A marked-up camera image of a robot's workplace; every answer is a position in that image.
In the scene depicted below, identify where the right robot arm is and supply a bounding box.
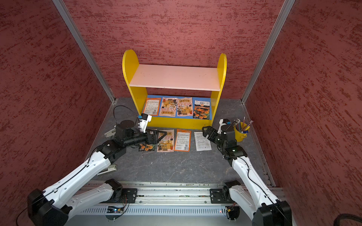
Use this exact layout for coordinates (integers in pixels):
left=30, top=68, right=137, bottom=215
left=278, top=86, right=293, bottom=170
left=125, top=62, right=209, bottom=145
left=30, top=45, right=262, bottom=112
left=202, top=123, right=293, bottom=226

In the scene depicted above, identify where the aluminium corner post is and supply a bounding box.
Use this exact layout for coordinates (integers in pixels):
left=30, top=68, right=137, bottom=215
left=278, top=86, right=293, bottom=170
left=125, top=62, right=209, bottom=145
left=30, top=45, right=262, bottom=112
left=52, top=0, right=116, bottom=104
left=241, top=0, right=295, bottom=105

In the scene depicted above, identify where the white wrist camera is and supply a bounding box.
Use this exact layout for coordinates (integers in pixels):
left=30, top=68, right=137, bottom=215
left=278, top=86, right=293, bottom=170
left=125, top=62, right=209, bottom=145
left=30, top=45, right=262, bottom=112
left=138, top=113, right=152, bottom=133
left=218, top=119, right=231, bottom=134

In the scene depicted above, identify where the aluminium corner post left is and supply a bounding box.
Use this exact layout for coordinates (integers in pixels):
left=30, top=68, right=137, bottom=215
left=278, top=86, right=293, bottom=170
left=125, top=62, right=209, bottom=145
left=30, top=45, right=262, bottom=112
left=52, top=0, right=116, bottom=104

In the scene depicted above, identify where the aluminium corner post right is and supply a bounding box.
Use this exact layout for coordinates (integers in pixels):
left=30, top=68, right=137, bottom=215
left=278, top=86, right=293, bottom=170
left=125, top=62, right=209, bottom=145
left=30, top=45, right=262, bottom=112
left=241, top=0, right=295, bottom=105

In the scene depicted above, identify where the marigold seed bag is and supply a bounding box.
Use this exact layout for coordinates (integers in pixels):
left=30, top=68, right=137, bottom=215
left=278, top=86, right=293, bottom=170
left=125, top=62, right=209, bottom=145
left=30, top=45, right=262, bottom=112
left=139, top=144, right=157, bottom=152
left=193, top=99, right=211, bottom=120

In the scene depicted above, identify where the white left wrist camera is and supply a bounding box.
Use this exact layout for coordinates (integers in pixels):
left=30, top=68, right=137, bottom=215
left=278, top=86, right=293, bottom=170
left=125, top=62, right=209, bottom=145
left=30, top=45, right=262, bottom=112
left=138, top=113, right=152, bottom=133

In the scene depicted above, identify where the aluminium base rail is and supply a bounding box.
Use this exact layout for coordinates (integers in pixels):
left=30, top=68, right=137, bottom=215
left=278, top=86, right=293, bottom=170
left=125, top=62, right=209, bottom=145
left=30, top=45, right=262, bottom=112
left=53, top=180, right=298, bottom=226

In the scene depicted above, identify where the yellow pen holder cup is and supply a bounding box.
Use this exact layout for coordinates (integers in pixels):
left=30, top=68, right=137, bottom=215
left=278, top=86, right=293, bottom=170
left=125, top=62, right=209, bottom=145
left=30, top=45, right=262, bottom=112
left=233, top=117, right=254, bottom=142

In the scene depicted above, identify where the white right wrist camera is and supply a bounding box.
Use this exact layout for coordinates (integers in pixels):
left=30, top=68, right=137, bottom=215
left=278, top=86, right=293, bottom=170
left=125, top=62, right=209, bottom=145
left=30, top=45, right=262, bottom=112
left=218, top=119, right=231, bottom=134

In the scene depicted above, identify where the white seed bag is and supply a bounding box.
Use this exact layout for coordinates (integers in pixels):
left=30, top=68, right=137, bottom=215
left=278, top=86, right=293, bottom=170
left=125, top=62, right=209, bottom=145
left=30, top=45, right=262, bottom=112
left=194, top=131, right=212, bottom=152

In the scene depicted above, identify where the orange bordered seed bag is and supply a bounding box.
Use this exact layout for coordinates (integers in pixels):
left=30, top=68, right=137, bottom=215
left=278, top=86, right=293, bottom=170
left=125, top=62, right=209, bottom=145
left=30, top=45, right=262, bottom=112
left=142, top=98, right=161, bottom=116
left=175, top=129, right=191, bottom=152

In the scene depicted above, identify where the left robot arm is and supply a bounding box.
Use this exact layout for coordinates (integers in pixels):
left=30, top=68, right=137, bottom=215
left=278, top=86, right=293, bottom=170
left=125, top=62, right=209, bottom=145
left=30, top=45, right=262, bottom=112
left=26, top=120, right=167, bottom=226

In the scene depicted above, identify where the white grey stapler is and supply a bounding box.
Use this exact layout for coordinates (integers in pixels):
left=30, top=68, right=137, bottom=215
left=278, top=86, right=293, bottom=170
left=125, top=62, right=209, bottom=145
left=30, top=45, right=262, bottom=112
left=97, top=164, right=117, bottom=176

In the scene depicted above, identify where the yellow wooden shelf unit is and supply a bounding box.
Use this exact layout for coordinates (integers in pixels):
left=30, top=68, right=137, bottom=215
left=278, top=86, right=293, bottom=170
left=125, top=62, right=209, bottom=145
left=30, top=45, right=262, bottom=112
left=122, top=50, right=227, bottom=130

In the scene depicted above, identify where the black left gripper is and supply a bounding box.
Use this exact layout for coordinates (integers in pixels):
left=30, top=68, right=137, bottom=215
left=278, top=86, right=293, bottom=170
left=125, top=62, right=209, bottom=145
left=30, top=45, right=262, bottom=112
left=124, top=127, right=167, bottom=147

